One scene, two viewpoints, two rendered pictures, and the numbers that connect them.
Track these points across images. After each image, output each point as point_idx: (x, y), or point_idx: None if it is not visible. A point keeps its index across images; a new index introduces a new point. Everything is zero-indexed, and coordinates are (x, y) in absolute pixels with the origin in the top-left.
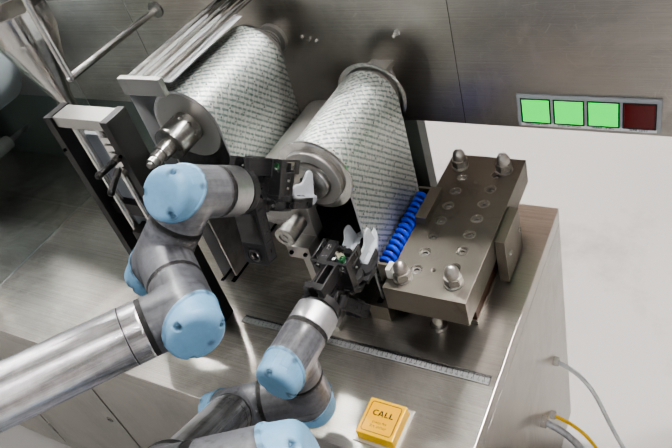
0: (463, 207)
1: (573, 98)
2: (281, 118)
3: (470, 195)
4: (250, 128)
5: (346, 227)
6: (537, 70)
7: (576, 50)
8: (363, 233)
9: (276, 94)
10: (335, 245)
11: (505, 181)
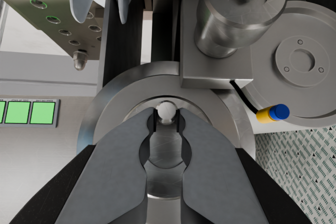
0: (78, 28)
1: (11, 125)
2: (271, 135)
3: (84, 37)
4: (315, 173)
5: (121, 19)
6: (35, 148)
7: (3, 166)
8: (73, 13)
9: (270, 167)
10: None
11: (70, 48)
